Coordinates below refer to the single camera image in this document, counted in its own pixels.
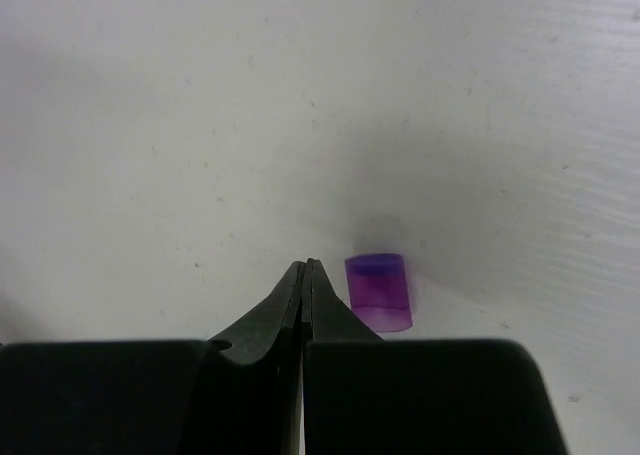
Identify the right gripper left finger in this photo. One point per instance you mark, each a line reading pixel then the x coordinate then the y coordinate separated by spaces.
pixel 257 382

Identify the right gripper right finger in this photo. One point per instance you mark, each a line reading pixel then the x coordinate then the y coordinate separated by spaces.
pixel 336 349

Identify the purple highlighter cap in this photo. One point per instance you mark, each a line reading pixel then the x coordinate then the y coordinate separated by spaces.
pixel 378 291

